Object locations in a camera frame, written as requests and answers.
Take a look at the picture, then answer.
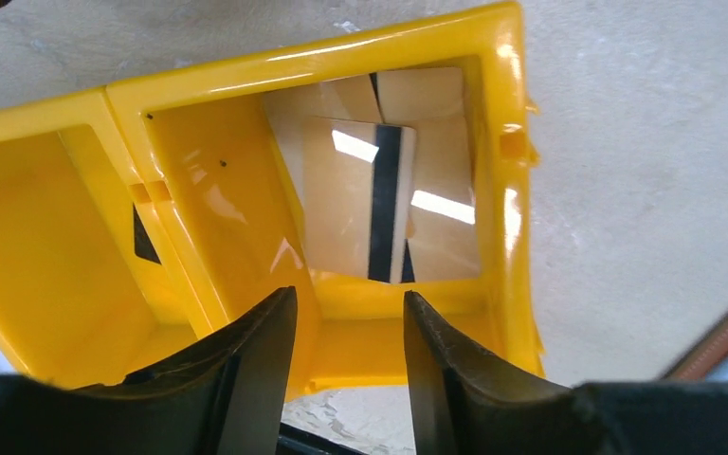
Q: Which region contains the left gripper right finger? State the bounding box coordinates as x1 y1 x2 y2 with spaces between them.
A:
403 291 728 454

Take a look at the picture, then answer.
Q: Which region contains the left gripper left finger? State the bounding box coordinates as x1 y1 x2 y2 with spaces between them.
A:
0 287 298 454

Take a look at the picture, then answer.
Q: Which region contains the white card with black stripe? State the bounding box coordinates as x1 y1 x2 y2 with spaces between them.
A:
302 118 417 284

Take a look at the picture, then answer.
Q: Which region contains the white card under stack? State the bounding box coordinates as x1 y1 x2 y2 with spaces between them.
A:
264 67 481 282

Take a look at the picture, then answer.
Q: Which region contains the yellow plastic divided bin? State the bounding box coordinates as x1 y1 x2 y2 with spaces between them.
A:
0 1 544 399

